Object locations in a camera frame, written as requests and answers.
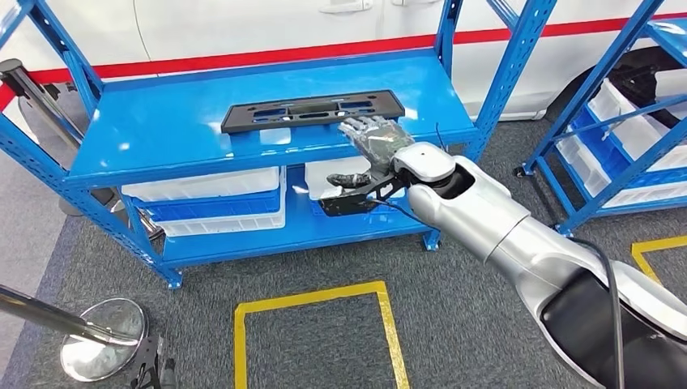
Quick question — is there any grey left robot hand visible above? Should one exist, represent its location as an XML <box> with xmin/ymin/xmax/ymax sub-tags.
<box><xmin>158</xmin><ymin>358</ymin><xmax>178</xmax><ymax>389</ymax></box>

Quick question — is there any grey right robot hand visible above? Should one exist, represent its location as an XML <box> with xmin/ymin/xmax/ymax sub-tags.
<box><xmin>326</xmin><ymin>115</ymin><xmax>416</xmax><ymax>189</ymax></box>

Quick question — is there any long black plastic part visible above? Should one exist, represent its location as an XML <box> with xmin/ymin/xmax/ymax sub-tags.
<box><xmin>220</xmin><ymin>89</ymin><xmax>406</xmax><ymax>135</ymax></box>

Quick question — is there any blue metal shelf rack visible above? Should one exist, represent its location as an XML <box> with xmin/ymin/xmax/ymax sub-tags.
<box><xmin>0</xmin><ymin>0</ymin><xmax>559</xmax><ymax>291</ymax></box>
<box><xmin>514</xmin><ymin>0</ymin><xmax>687</xmax><ymax>237</ymax></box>

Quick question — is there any white car red stripe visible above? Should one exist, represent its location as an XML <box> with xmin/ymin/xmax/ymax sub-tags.
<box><xmin>0</xmin><ymin>0</ymin><xmax>687</xmax><ymax>122</ymax></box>

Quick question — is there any black car tire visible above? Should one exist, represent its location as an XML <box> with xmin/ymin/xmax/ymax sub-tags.
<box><xmin>547</xmin><ymin>45</ymin><xmax>687</xmax><ymax>130</ymax></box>

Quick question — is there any red barrier belt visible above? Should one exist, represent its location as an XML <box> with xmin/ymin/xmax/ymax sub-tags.
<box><xmin>0</xmin><ymin>80</ymin><xmax>19</xmax><ymax>112</ymax></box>

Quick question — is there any thin black camera cable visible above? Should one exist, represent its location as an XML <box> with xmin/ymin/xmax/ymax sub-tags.
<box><xmin>370</xmin><ymin>197</ymin><xmax>430</xmax><ymax>227</ymax></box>

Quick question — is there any chrome stanchion post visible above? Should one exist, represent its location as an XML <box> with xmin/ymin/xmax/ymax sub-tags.
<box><xmin>0</xmin><ymin>58</ymin><xmax>164</xmax><ymax>241</ymax></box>
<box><xmin>0</xmin><ymin>284</ymin><xmax>150</xmax><ymax>383</ymax></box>

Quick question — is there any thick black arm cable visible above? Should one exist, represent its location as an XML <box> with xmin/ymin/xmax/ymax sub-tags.
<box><xmin>569</xmin><ymin>236</ymin><xmax>626</xmax><ymax>389</ymax></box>

